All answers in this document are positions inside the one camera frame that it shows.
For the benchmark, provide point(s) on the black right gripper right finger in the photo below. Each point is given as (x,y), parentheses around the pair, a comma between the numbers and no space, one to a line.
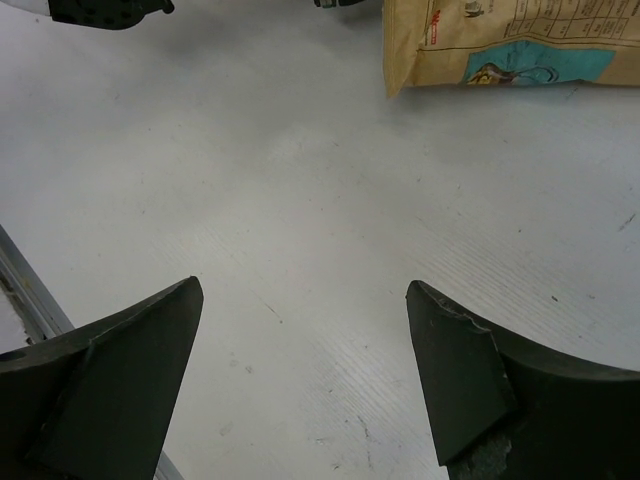
(501,406)

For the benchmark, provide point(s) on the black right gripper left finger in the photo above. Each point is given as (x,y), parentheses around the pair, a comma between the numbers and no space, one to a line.
(110,385)

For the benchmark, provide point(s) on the large brown snack bag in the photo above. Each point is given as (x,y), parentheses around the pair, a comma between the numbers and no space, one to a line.
(515,42)

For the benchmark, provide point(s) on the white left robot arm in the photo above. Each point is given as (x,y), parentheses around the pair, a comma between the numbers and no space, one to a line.
(114,15)

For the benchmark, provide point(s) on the aluminium table frame rail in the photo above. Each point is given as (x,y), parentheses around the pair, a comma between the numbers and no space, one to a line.
(45,325)

